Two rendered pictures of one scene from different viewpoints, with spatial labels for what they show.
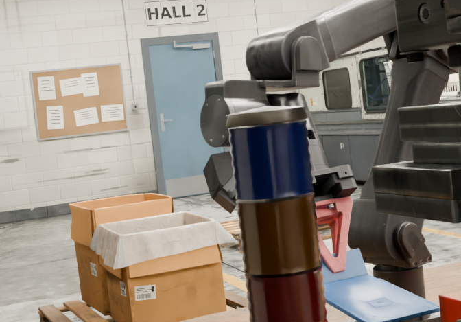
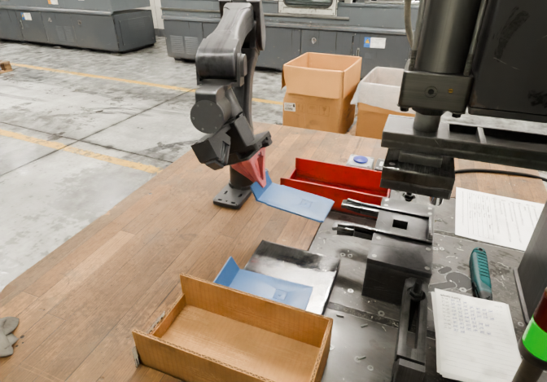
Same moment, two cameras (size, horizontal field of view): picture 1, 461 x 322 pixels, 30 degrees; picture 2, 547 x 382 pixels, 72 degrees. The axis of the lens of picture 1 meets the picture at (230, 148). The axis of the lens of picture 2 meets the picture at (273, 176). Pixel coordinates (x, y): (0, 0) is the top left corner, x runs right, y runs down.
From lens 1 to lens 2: 61 cm
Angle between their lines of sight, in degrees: 52
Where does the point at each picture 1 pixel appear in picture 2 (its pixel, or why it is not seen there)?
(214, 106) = (206, 107)
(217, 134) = (209, 125)
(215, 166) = (212, 147)
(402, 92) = not seen: hidden behind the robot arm
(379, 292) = (295, 195)
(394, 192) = (400, 181)
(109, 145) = not seen: outside the picture
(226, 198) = (218, 164)
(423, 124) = (404, 142)
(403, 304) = (317, 203)
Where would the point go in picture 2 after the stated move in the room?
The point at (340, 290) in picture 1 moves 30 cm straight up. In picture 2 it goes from (276, 199) to (277, 38)
